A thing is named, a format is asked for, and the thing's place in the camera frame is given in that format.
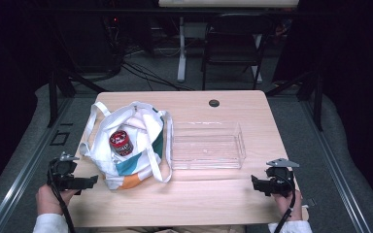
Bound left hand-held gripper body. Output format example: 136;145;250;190
47;151;81;192

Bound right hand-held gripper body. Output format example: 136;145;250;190
265;157;301;198

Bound black folding chair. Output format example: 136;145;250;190
201;13;276;91

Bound clear plastic tray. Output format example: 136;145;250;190
169;120;248;171

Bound person's left hand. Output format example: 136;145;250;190
35;184;80;216

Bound aluminium floor rail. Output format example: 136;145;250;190
299;96;372;233
0;96;74;233

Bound black metal stand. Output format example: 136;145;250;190
46;66;109;129
264;67;325;132

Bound red lidded can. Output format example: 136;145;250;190
108;129;135;157

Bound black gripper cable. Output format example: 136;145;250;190
47;163;77;233
272;189;297;233

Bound person's right hand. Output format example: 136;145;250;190
273;189;304;223

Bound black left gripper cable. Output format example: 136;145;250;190
47;163;77;233

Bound white teal orange tote bag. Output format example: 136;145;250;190
79;100;175;191

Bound black floor cables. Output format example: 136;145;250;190
119;48;196;92

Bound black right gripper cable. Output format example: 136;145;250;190
272;189;297;233

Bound white legged desk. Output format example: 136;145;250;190
157;0;301;83

